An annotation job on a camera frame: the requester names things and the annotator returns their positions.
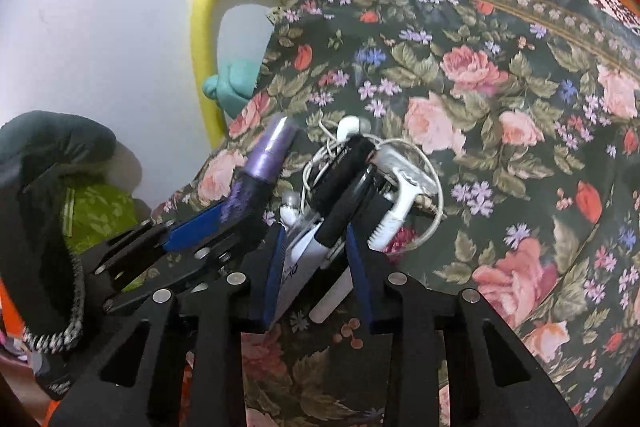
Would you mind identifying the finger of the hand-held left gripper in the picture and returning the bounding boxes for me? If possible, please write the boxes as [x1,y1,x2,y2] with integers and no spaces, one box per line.
[102,217,268,313]
[92,201,228,288]

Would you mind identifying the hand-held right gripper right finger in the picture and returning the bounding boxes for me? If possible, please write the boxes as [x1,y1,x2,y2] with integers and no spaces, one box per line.
[345,224,583,427]

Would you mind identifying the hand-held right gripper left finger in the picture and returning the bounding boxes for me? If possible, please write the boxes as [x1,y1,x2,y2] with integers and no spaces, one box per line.
[47,224,288,427]

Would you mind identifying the white marker with black cap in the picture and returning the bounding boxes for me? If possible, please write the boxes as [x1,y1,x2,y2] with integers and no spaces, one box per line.
[280,179,371,308]

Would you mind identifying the green plastic bag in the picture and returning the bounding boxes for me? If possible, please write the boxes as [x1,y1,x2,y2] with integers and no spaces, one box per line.
[62,184,141,255]

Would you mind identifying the purple cosmetic tube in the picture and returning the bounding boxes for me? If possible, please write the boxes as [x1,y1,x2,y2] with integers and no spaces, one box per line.
[227,114,301,228]

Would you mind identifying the white razor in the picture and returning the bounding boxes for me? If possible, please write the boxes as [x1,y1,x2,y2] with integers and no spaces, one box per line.
[367,154,438,254]

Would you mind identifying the black cylindrical tube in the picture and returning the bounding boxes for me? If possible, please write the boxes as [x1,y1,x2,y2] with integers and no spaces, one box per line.
[311,134,377,214]

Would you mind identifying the teal cloth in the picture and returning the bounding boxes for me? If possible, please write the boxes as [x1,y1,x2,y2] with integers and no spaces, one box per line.
[202,59,263,120]

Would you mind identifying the dark cloth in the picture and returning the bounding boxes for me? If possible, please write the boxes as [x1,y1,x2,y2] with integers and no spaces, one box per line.
[0,111,118,358]

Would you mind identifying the yellow foam tube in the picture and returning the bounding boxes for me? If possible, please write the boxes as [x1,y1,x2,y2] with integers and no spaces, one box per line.
[189,0,313,148]

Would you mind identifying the floral blanket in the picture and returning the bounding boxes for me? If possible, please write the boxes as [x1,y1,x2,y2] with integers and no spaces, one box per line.
[150,0,640,427]

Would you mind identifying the black white braided cord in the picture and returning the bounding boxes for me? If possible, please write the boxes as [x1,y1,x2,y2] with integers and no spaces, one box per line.
[22,249,85,353]

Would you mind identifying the white wired earphones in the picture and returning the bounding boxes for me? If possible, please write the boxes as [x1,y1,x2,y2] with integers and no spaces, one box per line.
[277,116,447,258]

